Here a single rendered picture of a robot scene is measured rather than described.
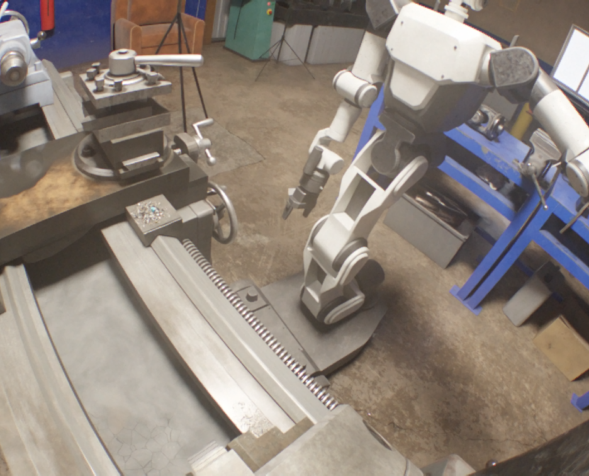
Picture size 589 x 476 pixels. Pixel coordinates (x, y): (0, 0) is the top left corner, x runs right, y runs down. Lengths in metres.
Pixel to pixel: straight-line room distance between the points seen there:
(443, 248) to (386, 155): 1.35
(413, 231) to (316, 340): 1.13
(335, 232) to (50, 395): 0.88
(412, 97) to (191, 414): 0.87
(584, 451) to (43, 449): 0.69
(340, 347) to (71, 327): 1.04
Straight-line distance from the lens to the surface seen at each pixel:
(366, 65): 1.11
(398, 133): 0.99
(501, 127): 1.99
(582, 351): 2.42
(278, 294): 1.58
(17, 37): 1.35
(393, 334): 1.86
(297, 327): 1.50
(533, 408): 2.21
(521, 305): 2.35
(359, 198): 1.11
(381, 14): 1.07
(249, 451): 0.34
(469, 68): 0.89
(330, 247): 1.12
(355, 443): 0.25
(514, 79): 0.86
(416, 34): 0.93
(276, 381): 0.62
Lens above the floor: 1.42
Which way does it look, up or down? 43 degrees down
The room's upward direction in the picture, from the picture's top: 16 degrees clockwise
